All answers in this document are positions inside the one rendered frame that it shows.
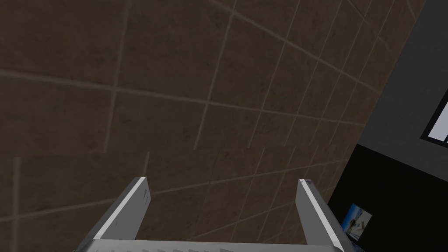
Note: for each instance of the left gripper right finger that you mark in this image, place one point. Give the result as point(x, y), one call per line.
point(315, 217)

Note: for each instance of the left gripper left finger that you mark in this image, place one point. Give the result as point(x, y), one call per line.
point(124, 216)

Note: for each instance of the blue picture on wall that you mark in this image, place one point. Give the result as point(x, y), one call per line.
point(357, 220)

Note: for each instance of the window with dark frame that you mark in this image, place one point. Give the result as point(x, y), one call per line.
point(439, 126)

